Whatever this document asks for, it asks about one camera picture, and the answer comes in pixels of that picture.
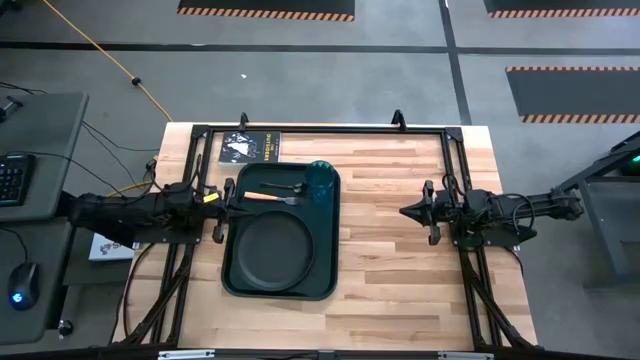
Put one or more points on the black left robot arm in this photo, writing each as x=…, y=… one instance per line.
x=140, y=210

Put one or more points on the black computer mouse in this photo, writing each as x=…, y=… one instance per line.
x=23, y=285

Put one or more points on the white printed booklet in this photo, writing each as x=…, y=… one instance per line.
x=105, y=250

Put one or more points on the black round knob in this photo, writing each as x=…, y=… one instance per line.
x=65, y=327

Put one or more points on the wide black hazard-striped floor mat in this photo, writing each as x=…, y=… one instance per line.
x=265, y=6

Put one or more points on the dark green plastic tray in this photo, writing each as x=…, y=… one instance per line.
x=327, y=250

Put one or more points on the yellow tape tag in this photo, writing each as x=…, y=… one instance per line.
x=211, y=197

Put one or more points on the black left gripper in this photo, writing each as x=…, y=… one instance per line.
x=227, y=205

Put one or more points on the grey desk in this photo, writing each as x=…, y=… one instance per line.
x=45, y=130

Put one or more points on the black keyboard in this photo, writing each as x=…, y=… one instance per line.
x=12, y=180

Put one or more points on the black metal table frame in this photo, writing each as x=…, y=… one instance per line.
x=325, y=130

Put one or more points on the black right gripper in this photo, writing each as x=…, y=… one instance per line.
x=442, y=207

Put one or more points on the black book with white print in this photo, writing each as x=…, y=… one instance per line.
x=250, y=146

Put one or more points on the black diagonal desk strut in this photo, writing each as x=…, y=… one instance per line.
x=112, y=235

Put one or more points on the silver metal bracket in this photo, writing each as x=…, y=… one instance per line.
x=465, y=356
x=185, y=354

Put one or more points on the black spoon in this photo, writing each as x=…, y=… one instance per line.
x=297, y=187

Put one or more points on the black round plate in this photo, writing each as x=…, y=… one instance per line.
x=275, y=250

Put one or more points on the grey side table black frame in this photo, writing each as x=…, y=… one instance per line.
x=605, y=220

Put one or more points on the teal translucent plastic cup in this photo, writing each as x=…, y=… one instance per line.
x=320, y=182

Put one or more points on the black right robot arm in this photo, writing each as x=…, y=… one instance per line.
x=530, y=212

